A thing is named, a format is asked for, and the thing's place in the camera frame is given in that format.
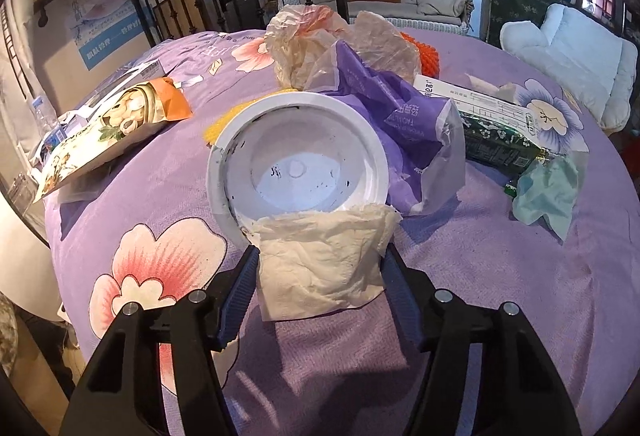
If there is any white tissue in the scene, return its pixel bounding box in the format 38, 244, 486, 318
248, 204, 401, 321

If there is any yellow foam fruit net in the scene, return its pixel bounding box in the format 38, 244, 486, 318
203, 88, 297, 148

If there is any white purple paper bowl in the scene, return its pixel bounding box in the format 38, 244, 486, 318
206, 91, 388, 248

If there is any purple floral bed sheet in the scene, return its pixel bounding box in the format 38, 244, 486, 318
44, 30, 639, 435

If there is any light green wrapper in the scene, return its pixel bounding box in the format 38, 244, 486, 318
512, 156, 582, 242

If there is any green white carton box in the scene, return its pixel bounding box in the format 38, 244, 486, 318
413, 75, 550, 176

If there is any purple plastic bag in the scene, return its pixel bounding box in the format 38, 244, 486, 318
305, 40, 465, 216

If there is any plastic water bottle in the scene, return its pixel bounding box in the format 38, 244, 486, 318
30, 96, 58, 137

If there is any floral snack bag orange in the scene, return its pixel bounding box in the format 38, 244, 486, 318
35, 77, 192, 201

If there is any white product box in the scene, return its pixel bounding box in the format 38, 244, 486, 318
62, 60, 165, 119

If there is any white padded rocking chair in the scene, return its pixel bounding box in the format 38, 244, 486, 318
499, 3, 639, 136

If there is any orange foam fruit net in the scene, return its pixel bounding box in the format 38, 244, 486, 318
400, 32, 440, 78

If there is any dark green floral panel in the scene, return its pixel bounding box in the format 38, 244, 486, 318
480, 0, 568, 48

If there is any crumpled beige plastic bag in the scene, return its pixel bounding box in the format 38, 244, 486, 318
265, 4, 422, 90

